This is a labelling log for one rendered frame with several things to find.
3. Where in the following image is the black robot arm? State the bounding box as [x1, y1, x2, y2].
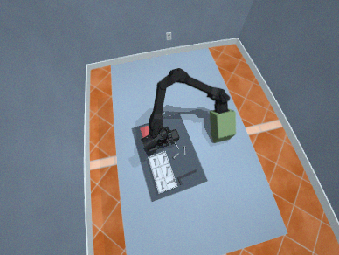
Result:
[141, 68, 230, 150]

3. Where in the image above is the red block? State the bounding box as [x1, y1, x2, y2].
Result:
[141, 126, 149, 137]

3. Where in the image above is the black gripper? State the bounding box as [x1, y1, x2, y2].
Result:
[157, 129, 179, 147]

